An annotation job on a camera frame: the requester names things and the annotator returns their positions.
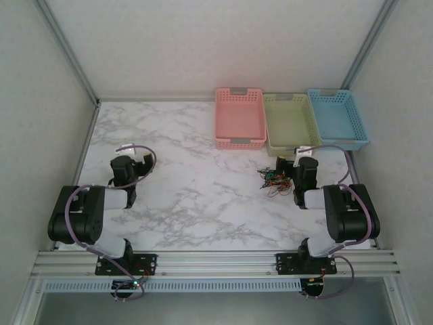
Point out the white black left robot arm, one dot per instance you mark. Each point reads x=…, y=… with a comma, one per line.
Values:
x=84, y=216

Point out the aluminium table back rail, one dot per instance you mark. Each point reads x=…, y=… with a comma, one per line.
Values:
x=152, y=100

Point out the aluminium frame leg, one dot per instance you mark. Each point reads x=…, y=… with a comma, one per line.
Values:
x=400, y=304
x=27, y=304

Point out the green plastic basket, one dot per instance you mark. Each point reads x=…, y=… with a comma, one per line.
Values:
x=287, y=122

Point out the pink plastic basket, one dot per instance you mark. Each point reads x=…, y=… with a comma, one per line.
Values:
x=240, y=115

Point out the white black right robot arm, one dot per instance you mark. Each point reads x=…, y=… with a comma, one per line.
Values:
x=352, y=220

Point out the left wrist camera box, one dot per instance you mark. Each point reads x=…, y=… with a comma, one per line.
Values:
x=126, y=148

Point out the aluminium mounting rail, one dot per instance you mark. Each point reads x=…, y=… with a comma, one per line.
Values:
x=216, y=262

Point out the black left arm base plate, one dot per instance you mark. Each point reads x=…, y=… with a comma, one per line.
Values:
x=149, y=262

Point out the blue plastic basket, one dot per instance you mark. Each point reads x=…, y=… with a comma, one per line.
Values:
x=335, y=115

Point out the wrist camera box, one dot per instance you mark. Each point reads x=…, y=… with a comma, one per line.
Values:
x=126, y=148
x=297, y=157

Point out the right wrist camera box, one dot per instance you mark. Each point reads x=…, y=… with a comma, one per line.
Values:
x=297, y=157

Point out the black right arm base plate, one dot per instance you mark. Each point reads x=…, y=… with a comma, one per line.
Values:
x=285, y=264

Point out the small black circuit board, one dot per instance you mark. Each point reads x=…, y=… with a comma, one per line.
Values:
x=123, y=286
x=313, y=287

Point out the aluminium frame post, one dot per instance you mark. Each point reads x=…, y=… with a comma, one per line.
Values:
x=368, y=44
x=69, y=50

